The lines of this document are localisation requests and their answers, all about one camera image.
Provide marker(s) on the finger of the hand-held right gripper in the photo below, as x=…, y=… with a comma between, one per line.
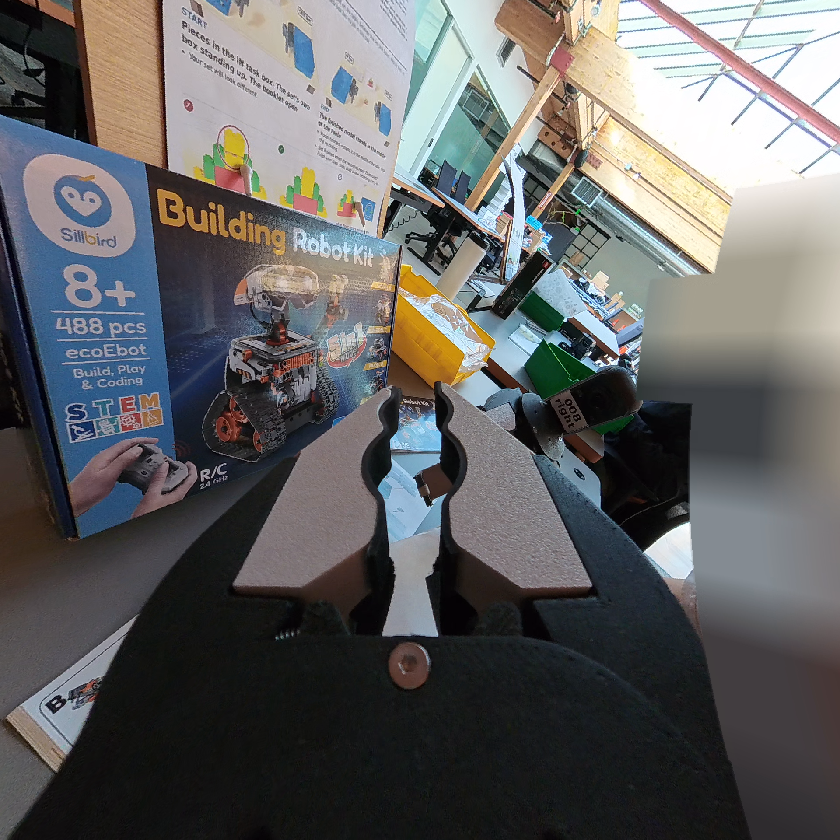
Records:
x=438, y=476

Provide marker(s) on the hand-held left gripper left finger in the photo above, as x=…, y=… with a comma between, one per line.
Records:
x=308, y=525

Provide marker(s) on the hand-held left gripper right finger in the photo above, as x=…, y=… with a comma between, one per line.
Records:
x=518, y=525

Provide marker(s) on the grey desk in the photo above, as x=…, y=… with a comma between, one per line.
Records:
x=98, y=590

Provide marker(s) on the small blue booklet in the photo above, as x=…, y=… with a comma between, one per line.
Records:
x=417, y=423

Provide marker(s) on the large green bin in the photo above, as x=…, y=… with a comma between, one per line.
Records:
x=558, y=371

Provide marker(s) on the small green bin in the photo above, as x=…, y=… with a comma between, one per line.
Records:
x=541, y=312

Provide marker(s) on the clear plastic bags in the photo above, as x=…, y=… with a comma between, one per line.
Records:
x=446, y=321

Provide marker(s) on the yellow plastic bin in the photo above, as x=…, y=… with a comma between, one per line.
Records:
x=420, y=348

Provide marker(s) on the long black carton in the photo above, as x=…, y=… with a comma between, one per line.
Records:
x=522, y=285

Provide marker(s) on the white paper roll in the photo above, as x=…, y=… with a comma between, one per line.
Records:
x=463, y=269

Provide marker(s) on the blue robot kit box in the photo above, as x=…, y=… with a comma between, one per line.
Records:
x=197, y=328

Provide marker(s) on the open instruction booklet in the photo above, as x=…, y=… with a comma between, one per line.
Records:
x=52, y=715

